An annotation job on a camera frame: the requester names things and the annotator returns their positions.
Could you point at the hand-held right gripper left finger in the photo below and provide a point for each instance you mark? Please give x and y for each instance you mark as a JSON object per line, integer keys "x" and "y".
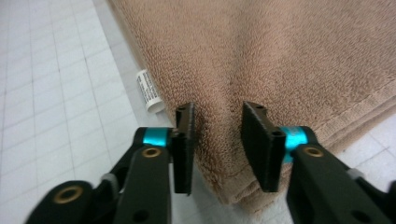
{"x": 183, "y": 155}

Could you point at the white grid foam mat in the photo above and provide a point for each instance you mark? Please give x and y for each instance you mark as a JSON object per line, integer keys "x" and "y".
{"x": 46, "y": 93}

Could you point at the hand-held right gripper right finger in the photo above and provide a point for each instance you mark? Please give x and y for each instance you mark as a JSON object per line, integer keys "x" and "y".
{"x": 264, "y": 149}

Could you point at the tan towel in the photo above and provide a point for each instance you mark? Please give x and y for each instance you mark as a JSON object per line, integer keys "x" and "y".
{"x": 264, "y": 56}

